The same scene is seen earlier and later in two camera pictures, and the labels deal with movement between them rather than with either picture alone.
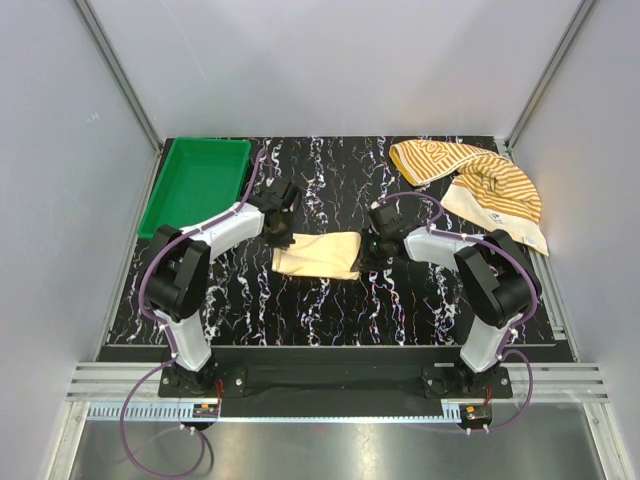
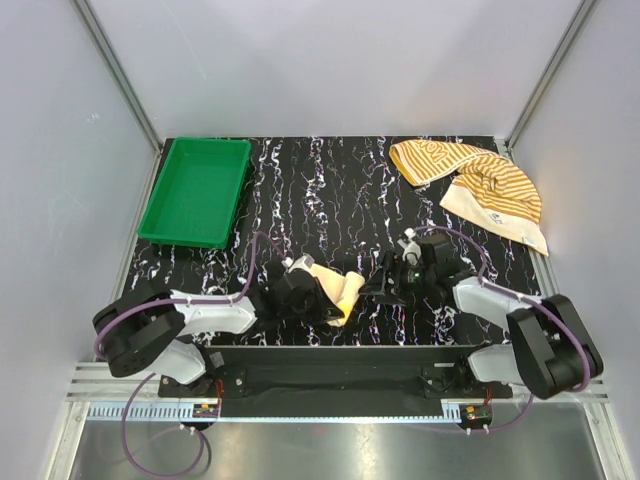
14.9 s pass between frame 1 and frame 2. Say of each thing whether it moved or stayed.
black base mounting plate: stayed
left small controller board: stayed
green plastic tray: stayed
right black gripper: moved
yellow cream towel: moved
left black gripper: moved
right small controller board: stayed
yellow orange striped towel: stayed
